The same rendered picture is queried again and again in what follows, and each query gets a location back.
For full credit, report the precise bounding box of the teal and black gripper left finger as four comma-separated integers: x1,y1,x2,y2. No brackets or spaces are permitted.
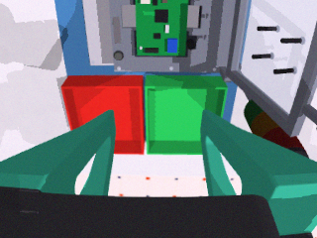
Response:
0,110,116,195

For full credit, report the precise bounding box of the green bin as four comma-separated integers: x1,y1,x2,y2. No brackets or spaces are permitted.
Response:
145,75,228,155

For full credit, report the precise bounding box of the red square tray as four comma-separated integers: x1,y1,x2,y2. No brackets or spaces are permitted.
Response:
61,75,145,155

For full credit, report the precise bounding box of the green circuit board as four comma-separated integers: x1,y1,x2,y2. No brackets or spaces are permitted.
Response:
136,0,188,56

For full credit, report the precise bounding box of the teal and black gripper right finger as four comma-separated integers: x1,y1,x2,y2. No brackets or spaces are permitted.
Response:
200,109,317,236

